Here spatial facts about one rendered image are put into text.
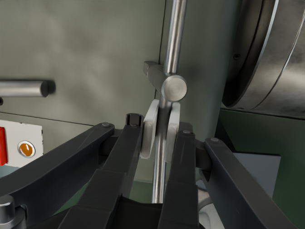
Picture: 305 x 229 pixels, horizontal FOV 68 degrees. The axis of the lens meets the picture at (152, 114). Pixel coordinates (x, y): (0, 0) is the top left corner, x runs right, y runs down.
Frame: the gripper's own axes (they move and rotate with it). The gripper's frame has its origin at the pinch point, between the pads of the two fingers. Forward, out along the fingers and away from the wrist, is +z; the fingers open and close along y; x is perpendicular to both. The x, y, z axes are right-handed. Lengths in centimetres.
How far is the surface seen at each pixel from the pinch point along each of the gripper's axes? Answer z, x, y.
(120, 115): 10.3, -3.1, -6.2
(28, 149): 9.9, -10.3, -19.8
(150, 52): 10.3, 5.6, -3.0
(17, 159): 10.1, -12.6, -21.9
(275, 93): 15.9, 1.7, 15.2
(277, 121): 136, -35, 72
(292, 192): 136, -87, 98
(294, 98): 16.3, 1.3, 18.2
